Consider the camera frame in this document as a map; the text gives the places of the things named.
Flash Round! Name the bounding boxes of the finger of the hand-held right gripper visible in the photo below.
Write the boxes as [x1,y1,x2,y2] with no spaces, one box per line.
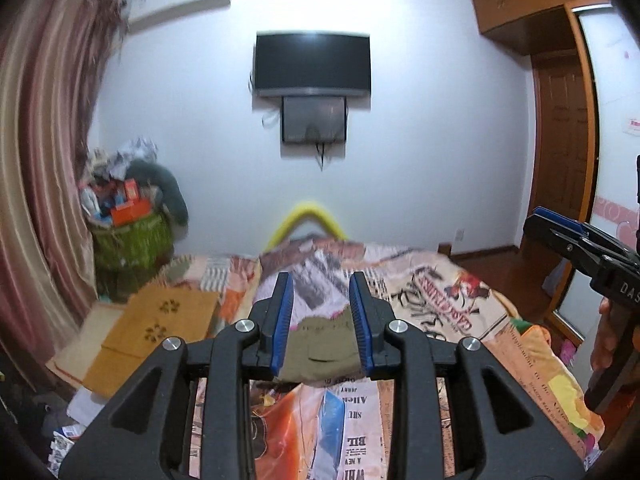
[530,206,632,262]
[522,215,609,279]

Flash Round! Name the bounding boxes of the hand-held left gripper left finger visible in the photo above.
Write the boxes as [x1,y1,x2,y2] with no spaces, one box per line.
[59,272,294,480]

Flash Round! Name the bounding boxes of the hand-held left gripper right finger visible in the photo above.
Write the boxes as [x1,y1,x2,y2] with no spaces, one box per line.
[348,271,586,480]

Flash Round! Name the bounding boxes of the olive green pants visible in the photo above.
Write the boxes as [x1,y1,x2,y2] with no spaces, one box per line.
[277,307,368,386]

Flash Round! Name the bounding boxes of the person's right hand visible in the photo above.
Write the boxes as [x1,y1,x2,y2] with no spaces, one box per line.
[590,297,623,373]

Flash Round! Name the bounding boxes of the purple bag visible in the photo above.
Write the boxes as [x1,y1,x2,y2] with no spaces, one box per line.
[542,260,571,306]

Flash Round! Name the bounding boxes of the wooden door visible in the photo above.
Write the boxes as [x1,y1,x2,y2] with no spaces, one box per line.
[530,50,593,266]

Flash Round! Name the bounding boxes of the printed blanket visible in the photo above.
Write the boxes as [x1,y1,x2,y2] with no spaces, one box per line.
[47,235,606,480]

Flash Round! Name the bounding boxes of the yellow foam tube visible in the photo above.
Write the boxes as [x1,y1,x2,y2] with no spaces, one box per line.
[265,201,348,251]

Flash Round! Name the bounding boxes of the yellow-brown paw print cloth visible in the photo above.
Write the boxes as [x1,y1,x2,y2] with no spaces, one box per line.
[82,282,221,401]

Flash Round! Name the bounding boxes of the wooden wardrobe with white panel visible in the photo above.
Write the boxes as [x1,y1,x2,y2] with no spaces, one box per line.
[550,2,640,346]

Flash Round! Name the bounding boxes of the grey plush toy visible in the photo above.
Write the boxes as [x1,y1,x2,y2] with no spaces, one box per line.
[132,157,191,226]

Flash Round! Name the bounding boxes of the orange box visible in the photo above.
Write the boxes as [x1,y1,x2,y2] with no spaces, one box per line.
[110,199,153,227]

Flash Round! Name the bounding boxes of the wooden overhead cabinet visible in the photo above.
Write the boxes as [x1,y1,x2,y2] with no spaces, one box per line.
[471,0,621,56]

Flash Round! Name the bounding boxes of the white patterned packet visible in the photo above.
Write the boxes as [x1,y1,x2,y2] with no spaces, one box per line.
[47,420,88,471]

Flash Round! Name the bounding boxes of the striped curtain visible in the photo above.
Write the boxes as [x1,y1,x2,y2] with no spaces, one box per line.
[0,0,126,391]

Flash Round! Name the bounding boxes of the black hanging cable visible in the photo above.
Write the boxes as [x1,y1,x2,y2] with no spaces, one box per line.
[312,140,333,171]

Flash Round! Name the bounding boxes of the small black wall box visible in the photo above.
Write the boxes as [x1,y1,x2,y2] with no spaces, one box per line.
[281,95,348,144]

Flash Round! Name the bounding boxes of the wall television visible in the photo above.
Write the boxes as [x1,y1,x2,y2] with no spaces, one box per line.
[252,31,372,99]

